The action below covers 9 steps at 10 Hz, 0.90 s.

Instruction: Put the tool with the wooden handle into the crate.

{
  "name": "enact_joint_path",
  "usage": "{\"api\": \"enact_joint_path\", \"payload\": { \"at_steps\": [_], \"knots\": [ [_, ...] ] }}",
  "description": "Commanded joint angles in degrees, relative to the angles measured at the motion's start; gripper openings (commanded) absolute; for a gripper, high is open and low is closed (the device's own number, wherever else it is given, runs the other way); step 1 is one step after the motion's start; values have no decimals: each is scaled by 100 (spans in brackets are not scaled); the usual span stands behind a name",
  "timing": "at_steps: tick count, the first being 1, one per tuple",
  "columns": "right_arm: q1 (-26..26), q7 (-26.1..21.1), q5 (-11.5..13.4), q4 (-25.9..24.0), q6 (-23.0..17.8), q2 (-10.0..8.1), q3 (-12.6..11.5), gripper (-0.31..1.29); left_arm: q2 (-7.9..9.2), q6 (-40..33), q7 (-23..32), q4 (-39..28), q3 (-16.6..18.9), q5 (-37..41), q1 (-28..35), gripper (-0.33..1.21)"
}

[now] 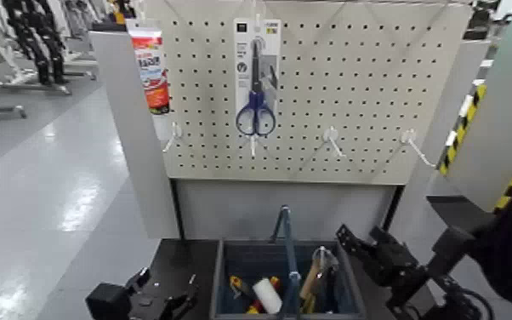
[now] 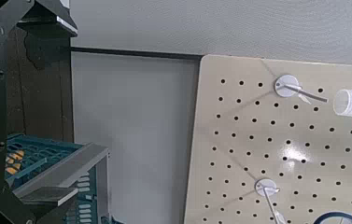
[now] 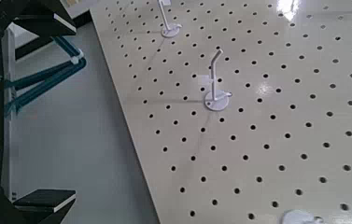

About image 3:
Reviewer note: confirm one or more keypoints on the white pegboard hook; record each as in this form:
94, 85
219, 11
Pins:
170, 31
216, 101
298, 217

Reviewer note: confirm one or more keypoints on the beige perforated pegboard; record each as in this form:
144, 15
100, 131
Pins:
288, 124

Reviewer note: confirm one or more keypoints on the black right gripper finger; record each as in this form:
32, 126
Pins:
43, 202
39, 15

